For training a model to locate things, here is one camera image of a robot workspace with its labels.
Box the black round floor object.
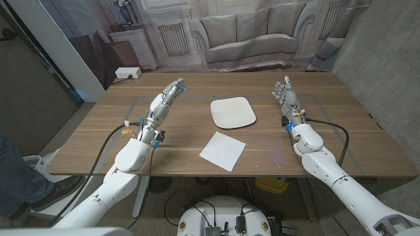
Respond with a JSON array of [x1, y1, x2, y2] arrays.
[[148, 176, 173, 195]]

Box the black power strip cable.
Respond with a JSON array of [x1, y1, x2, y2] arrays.
[[111, 75, 134, 86]]

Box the white plastic base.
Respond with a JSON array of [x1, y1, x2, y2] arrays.
[[21, 147, 99, 220]]

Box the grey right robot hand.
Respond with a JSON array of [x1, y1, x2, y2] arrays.
[[271, 75, 306, 127]]

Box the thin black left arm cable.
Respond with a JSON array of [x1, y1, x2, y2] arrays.
[[127, 147, 156, 230]]

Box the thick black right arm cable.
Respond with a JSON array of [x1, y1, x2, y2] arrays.
[[304, 117, 350, 168]]

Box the printed living room backdrop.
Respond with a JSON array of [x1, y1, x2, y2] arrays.
[[37, 0, 371, 90]]

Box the white square paper plate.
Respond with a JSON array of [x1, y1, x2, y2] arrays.
[[210, 96, 257, 130]]

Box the person's leg in jeans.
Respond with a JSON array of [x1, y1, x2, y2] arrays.
[[0, 132, 55, 219]]

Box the person's dark shoe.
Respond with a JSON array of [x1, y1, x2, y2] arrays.
[[9, 176, 85, 220]]

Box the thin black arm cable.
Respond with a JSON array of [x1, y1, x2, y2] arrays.
[[288, 130, 345, 236], [127, 147, 156, 230]]

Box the grey table leg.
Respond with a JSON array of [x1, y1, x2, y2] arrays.
[[297, 176, 318, 222]]

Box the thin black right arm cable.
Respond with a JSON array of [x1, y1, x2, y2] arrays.
[[288, 130, 345, 236]]

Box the white power strip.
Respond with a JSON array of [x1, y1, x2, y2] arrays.
[[114, 67, 142, 79]]

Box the white paper towel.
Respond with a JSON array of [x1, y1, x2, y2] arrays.
[[199, 131, 247, 172]]

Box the black floor cable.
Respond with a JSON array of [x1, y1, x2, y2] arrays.
[[163, 189, 217, 227]]

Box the yellow object under table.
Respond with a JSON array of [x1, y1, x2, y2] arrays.
[[255, 176, 290, 194]]

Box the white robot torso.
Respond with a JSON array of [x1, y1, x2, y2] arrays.
[[177, 195, 272, 236]]

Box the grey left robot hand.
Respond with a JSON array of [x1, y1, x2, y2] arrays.
[[139, 77, 186, 136]]

